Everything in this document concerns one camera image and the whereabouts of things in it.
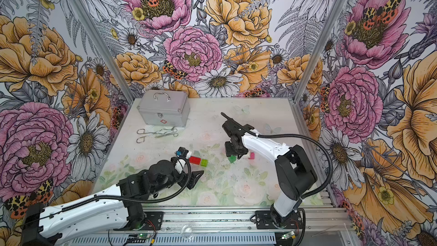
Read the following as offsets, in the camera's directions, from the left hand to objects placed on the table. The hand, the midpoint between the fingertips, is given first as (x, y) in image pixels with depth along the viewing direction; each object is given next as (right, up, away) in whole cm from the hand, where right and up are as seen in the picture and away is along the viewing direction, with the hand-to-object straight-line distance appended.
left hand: (193, 170), depth 74 cm
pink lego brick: (+28, +2, +18) cm, 34 cm away
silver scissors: (-24, +14, +31) cm, 41 cm away
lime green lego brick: (+3, -1, +16) cm, 17 cm away
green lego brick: (+18, +1, +17) cm, 25 cm away
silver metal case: (-20, +28, +22) cm, 41 cm away
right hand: (+18, +3, +13) cm, 23 cm away
